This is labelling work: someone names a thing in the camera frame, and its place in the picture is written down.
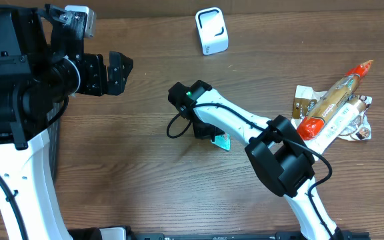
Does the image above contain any white barcode scanner stand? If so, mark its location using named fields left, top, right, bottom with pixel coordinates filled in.
left=195, top=7, right=229, bottom=55

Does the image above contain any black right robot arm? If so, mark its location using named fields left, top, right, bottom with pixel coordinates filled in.
left=168, top=80, right=343, bottom=239

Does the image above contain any grey plastic mesh basket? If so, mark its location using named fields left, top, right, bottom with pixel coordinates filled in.
left=0, top=99, right=62, bottom=200

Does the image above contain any orange spaghetti pack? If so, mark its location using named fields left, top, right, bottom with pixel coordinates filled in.
left=297, top=60, right=373, bottom=141

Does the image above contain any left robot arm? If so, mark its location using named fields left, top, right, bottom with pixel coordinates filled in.
left=0, top=4, right=133, bottom=240

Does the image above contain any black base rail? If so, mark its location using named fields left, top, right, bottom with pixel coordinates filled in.
left=125, top=231, right=371, bottom=240

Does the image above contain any brown cardboard back panel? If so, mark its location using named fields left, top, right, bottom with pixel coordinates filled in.
left=87, top=0, right=384, bottom=18

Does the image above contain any beige bread snack bag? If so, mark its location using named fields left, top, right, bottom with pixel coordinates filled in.
left=291, top=85, right=373, bottom=141

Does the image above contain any white cream tube brown cap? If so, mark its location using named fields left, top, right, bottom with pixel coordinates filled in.
left=305, top=97, right=366, bottom=155

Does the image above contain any light blue snack packet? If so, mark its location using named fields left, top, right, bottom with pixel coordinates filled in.
left=211, top=133, right=231, bottom=151

